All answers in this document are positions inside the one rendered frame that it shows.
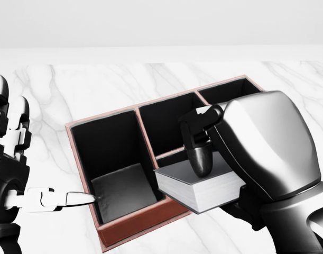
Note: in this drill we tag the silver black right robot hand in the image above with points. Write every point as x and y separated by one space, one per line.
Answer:
267 148

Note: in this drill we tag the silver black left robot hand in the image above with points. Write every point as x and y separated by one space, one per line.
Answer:
10 182

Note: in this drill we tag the grey hardcover book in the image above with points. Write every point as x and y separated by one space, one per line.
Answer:
201 189

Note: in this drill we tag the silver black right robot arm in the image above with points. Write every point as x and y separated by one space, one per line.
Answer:
296 225

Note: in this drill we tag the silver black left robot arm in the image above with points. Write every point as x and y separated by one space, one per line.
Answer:
4 238

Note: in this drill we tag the red-brown desk caddy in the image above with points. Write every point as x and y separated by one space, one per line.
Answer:
124 158

